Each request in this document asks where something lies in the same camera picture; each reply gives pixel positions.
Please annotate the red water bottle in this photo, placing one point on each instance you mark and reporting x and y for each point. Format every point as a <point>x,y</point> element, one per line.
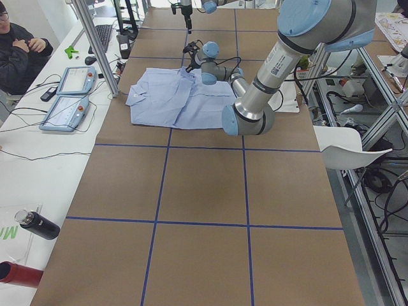
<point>20,275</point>

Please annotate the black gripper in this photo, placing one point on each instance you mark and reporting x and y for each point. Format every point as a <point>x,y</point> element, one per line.
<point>193,61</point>
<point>185,11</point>

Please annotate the upper teach pendant tablet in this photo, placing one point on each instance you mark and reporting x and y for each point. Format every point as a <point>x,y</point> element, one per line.
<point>77,80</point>

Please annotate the black keyboard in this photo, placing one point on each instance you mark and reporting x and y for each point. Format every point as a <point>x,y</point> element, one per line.
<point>104,33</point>

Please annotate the seated person in black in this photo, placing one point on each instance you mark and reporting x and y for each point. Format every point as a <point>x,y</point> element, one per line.
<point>23,56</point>

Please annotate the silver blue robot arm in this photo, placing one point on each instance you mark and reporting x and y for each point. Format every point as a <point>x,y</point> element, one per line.
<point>210,6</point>
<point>302,26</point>

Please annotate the black phone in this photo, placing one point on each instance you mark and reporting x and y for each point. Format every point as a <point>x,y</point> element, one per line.
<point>49,94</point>

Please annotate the white plastic chair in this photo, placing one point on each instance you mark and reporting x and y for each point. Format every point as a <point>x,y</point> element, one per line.
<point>341,148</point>

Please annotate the aluminium frame post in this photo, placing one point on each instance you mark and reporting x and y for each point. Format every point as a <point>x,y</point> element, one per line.
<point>94,40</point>

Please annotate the black computer mouse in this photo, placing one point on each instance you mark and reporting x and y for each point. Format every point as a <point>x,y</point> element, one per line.
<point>89,60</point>

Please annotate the teach pendant tablet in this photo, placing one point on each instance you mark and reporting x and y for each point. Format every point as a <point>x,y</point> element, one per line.
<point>65,114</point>
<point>77,80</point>

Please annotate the light blue striped shirt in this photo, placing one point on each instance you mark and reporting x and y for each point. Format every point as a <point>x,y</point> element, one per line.
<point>176,98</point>

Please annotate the lower teach pendant tablet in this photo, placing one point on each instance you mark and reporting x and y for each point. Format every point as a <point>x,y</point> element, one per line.
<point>65,114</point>

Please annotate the clear plastic bag green print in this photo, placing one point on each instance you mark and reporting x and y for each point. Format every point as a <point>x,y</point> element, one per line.
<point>15,241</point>

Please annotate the black water bottle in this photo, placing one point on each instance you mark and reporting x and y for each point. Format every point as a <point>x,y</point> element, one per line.
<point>37,224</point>

